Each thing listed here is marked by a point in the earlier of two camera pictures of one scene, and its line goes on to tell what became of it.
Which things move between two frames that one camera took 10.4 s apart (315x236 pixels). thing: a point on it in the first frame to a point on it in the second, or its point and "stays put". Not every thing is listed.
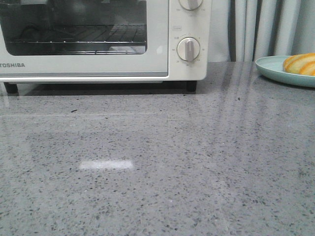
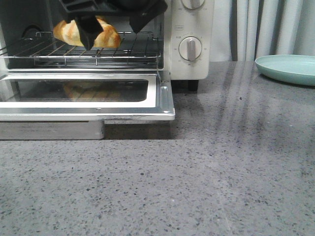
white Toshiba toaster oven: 45,41 stays put
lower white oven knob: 188,48 stays put
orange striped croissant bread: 302,64 to 67,32
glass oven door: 84,38 to 74,105
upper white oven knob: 190,5 stays put
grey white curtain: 246,30 stays put
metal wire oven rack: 130,35 to 139,48
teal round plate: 272,67 stays put
